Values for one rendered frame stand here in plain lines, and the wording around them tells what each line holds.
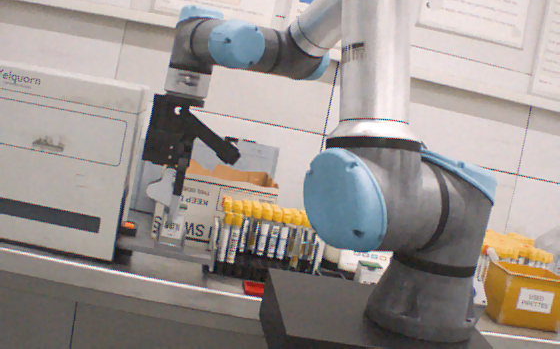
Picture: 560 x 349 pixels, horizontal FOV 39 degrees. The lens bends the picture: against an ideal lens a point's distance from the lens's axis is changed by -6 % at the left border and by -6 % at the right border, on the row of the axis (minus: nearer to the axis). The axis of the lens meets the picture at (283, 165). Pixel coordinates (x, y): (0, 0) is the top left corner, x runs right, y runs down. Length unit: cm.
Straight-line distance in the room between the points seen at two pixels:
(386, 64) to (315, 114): 105
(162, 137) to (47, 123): 20
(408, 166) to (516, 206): 123
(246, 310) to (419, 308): 40
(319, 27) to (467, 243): 43
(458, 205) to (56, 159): 68
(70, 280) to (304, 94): 88
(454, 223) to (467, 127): 110
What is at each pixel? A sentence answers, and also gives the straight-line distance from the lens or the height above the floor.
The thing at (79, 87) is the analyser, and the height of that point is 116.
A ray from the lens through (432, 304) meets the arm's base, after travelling 107.
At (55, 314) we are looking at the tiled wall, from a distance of 212.
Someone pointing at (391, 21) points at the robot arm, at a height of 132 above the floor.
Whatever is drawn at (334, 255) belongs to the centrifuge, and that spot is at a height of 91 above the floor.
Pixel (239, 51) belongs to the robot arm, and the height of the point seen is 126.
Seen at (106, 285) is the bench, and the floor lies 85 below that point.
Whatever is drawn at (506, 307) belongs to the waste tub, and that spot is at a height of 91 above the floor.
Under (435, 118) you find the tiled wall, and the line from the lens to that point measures 209.
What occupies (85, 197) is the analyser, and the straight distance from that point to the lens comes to 139.
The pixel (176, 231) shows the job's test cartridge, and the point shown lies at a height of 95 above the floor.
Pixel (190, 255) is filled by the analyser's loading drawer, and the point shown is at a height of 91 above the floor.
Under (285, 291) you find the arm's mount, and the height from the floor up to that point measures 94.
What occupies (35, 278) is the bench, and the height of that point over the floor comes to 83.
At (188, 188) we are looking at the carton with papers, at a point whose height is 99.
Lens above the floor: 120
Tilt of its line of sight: 4 degrees down
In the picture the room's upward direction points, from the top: 11 degrees clockwise
